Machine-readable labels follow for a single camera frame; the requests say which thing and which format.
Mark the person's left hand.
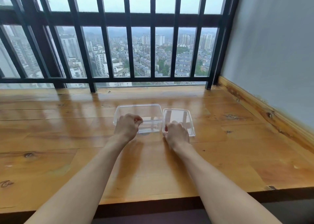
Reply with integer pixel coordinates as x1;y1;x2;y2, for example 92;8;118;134
114;113;143;142

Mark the person's right hand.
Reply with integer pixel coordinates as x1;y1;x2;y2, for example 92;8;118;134
163;121;190;150

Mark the clear plastic container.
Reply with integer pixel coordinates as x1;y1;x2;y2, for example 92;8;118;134
113;104;163;134

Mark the clear plastic lid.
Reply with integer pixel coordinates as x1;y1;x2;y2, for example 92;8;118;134
162;108;196;137

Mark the person's left forearm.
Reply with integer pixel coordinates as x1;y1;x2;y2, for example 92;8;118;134
25;133;130;224

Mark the person's right forearm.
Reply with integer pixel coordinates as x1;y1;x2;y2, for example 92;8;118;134
173;143;282;224

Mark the black metal window railing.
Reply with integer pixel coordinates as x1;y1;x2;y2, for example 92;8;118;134
0;0;243;93

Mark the wooden baseboard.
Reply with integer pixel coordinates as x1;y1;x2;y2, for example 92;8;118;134
218;76;314;153

